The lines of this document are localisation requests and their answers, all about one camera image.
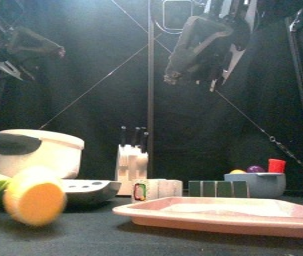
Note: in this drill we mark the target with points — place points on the yellow toy corn cob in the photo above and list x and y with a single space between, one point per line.
35 200

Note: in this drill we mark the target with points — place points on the big pink rectangular plate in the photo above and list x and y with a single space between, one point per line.
229 216

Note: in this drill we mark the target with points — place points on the yellow toy ball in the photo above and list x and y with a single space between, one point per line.
237 171

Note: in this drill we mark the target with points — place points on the red toy cup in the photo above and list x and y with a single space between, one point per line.
277 165

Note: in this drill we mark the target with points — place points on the white knife block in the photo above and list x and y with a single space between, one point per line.
131 165

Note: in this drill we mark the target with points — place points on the purple toy ball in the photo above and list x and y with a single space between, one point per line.
256 169

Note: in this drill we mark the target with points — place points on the white box with coloured window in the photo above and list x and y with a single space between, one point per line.
162 188

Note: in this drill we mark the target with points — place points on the grey white kitchen scale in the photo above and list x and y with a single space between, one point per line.
91 190

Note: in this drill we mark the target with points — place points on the grey bowl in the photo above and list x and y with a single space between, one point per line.
261 185

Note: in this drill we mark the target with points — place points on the thin vertical frame pole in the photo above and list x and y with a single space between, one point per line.
151 100

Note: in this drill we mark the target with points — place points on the dark slanted frame pole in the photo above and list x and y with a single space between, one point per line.
302 100

